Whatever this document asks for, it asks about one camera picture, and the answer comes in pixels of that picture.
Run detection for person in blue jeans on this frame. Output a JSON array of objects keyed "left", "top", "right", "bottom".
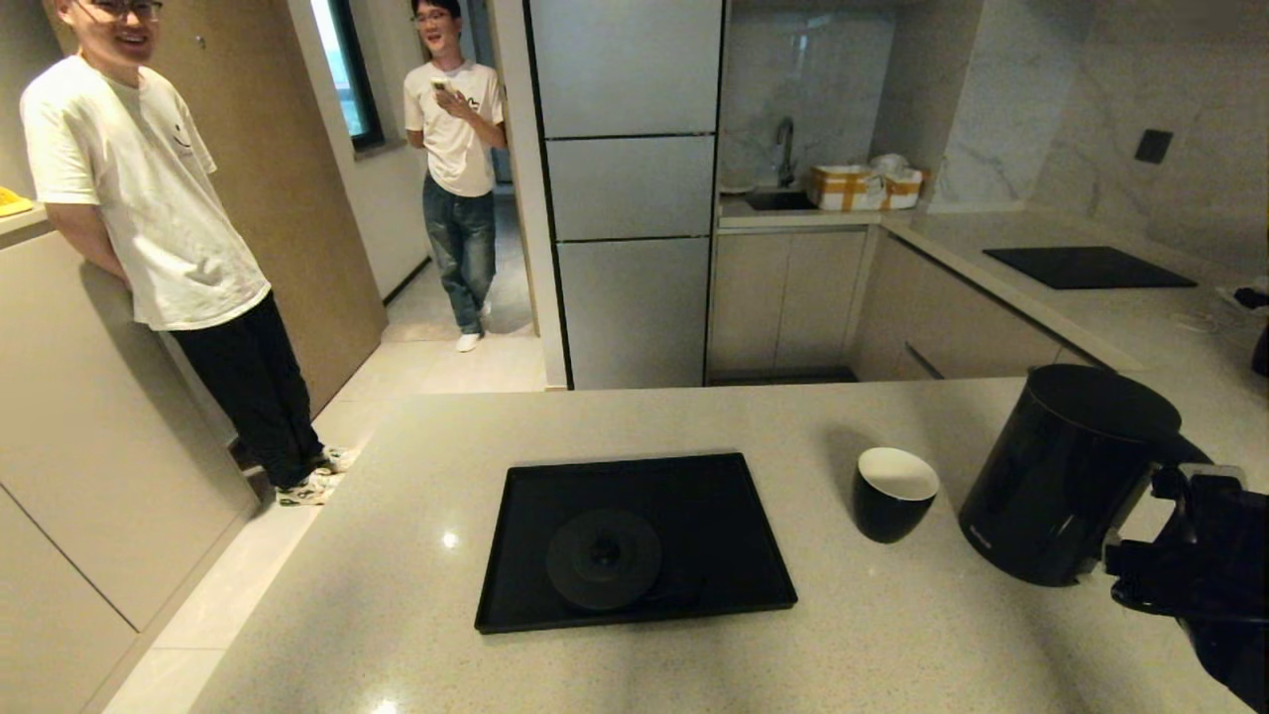
[{"left": 402, "top": 0, "right": 509, "bottom": 353}]

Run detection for black induction cooktop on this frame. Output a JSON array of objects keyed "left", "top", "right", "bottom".
[{"left": 983, "top": 246, "right": 1199, "bottom": 292}]

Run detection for person in smiley white t-shirt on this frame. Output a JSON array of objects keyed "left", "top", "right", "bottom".
[{"left": 20, "top": 0, "right": 356, "bottom": 509}]

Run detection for white box with yellow tape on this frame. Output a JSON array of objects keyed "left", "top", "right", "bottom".
[
  {"left": 806, "top": 165, "right": 885, "bottom": 213},
  {"left": 877, "top": 170, "right": 925, "bottom": 211}
]

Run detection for black mug white inside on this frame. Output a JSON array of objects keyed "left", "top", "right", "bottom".
[{"left": 853, "top": 446, "right": 941, "bottom": 544}]

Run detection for black electric kettle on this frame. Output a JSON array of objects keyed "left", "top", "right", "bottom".
[{"left": 958, "top": 363, "right": 1215, "bottom": 588}]

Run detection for silver refrigerator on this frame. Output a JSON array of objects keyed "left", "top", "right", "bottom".
[{"left": 523, "top": 0, "right": 730, "bottom": 391}]

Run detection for light wooden door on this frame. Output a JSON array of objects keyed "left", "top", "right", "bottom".
[{"left": 42, "top": 0, "right": 390, "bottom": 457}]

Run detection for dark framed window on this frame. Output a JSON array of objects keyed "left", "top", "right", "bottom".
[{"left": 309, "top": 0, "right": 388, "bottom": 155}]

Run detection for beige kitchen counter cabinets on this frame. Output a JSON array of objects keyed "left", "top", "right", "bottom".
[{"left": 706, "top": 203, "right": 1269, "bottom": 386}]

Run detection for white storage cabinet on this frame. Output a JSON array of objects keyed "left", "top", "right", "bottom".
[{"left": 0, "top": 198, "right": 261, "bottom": 714}]

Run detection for black rectangular serving tray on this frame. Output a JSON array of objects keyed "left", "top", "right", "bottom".
[{"left": 474, "top": 453, "right": 800, "bottom": 636}]

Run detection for round black kettle base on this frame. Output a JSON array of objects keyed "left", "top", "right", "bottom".
[{"left": 544, "top": 508, "right": 707, "bottom": 613}]

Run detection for metal kitchen faucet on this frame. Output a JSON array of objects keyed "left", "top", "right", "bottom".
[{"left": 772, "top": 117, "right": 797, "bottom": 191}]

